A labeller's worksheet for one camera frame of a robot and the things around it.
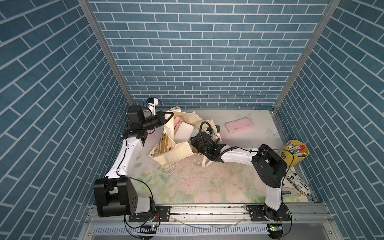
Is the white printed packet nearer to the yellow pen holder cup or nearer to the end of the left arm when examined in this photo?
the yellow pen holder cup

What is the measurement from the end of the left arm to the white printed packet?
782mm

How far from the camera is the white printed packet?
2.64 feet

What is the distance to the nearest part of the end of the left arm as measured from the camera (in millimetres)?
590
